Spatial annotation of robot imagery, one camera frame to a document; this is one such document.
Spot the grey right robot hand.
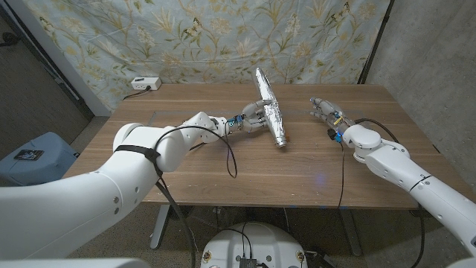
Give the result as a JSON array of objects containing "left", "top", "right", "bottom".
[{"left": 309, "top": 96, "right": 354, "bottom": 130}]

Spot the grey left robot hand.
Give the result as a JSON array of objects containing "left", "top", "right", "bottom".
[{"left": 237, "top": 98, "right": 274, "bottom": 134}]

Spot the aluminum foil roll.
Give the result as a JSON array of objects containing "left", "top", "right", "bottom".
[{"left": 254, "top": 66, "right": 288, "bottom": 149}]

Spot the white robot shoulder cover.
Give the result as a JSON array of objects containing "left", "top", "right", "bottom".
[{"left": 0, "top": 258, "right": 152, "bottom": 268}]

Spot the floral printed backdrop cloth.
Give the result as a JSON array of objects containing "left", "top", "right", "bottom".
[{"left": 22, "top": 0, "right": 391, "bottom": 107}]

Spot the white power strip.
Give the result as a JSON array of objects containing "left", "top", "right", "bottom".
[{"left": 130, "top": 76, "right": 163, "bottom": 92}]

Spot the grey metal table leg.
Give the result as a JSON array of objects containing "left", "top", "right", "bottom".
[
  {"left": 338, "top": 208, "right": 364, "bottom": 258},
  {"left": 149, "top": 204, "right": 172, "bottom": 250}
]

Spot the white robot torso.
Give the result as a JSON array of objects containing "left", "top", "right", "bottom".
[{"left": 200, "top": 222, "right": 309, "bottom": 268}]

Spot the blue grey storage bin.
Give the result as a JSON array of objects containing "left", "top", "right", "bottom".
[{"left": 0, "top": 131, "right": 79, "bottom": 187}]

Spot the black card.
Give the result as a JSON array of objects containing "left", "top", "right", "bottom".
[{"left": 13, "top": 149, "right": 45, "bottom": 162}]

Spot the black round knob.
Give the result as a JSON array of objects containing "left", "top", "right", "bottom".
[{"left": 0, "top": 31, "right": 22, "bottom": 48}]

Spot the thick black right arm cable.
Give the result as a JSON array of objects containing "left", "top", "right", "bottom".
[{"left": 352, "top": 117, "right": 427, "bottom": 268}]

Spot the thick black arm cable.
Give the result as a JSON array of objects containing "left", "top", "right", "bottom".
[
  {"left": 352, "top": 117, "right": 427, "bottom": 268},
  {"left": 155, "top": 176, "right": 198, "bottom": 268}
]

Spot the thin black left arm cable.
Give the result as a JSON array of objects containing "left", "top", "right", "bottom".
[{"left": 152, "top": 118, "right": 239, "bottom": 179}]

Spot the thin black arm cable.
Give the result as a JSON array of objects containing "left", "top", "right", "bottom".
[
  {"left": 152, "top": 118, "right": 239, "bottom": 179},
  {"left": 337, "top": 141, "right": 345, "bottom": 208}
]

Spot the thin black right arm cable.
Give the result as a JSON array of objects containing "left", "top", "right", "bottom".
[{"left": 337, "top": 141, "right": 345, "bottom": 208}]

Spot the black backdrop frame pole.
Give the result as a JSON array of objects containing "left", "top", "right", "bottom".
[{"left": 357, "top": 0, "right": 396, "bottom": 85}]

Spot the black power cord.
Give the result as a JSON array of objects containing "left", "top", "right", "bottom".
[{"left": 122, "top": 86, "right": 152, "bottom": 101}]

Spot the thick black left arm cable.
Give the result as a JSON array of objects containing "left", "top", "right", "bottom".
[{"left": 155, "top": 176, "right": 198, "bottom": 268}]

